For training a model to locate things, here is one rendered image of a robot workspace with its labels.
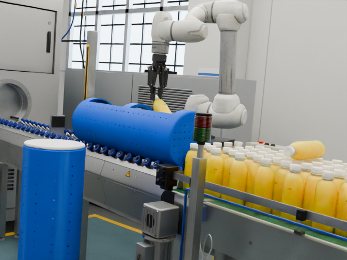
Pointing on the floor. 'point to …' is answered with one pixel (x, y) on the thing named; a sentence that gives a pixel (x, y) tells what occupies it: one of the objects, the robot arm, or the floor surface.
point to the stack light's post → (195, 208)
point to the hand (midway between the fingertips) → (156, 94)
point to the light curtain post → (90, 64)
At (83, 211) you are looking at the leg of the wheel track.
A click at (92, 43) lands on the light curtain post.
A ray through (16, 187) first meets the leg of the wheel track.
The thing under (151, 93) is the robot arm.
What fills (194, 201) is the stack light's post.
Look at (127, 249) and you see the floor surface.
